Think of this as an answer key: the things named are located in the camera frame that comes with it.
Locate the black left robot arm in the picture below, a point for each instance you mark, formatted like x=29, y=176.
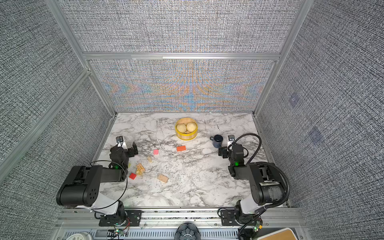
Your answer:
x=81, y=188

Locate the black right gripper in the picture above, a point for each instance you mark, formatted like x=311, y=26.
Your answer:
x=227, y=150

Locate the right steamed bun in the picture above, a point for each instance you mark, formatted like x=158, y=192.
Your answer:
x=191, y=127

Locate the plain natural wood block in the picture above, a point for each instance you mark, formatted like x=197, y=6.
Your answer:
x=163, y=178

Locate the yellow bamboo steamer basket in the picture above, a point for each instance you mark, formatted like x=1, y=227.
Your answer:
x=187, y=136

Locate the aluminium front rail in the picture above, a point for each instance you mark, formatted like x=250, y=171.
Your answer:
x=155, y=218

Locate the wooden board corner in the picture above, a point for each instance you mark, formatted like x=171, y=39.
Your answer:
x=283, y=234

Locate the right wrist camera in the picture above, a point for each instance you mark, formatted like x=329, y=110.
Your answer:
x=230, y=140

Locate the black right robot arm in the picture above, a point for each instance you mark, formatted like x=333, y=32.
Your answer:
x=269, y=185

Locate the black round knob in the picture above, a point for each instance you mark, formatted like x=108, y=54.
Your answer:
x=187, y=231

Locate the steamed bun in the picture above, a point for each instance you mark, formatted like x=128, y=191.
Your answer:
x=191, y=127
x=182, y=128

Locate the patterned natural wood block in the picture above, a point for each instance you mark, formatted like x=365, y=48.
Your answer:
x=140, y=169

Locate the left steamed bun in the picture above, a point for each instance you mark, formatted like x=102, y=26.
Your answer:
x=182, y=128

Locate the red wood block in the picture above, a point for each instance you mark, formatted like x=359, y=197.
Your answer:
x=132, y=176

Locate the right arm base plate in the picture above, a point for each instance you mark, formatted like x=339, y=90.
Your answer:
x=232, y=217

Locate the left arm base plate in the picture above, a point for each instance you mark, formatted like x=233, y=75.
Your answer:
x=129, y=218

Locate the orange wood block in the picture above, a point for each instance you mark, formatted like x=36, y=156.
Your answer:
x=181, y=148

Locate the white clock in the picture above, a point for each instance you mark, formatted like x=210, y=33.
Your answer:
x=80, y=236

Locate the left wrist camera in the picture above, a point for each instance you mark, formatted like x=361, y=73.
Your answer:
x=120, y=141

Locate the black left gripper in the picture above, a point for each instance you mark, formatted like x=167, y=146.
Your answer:
x=126, y=150

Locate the dark blue mug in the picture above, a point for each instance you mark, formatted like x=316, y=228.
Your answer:
x=217, y=141

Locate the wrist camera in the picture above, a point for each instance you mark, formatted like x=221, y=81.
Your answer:
x=120, y=141
x=230, y=140

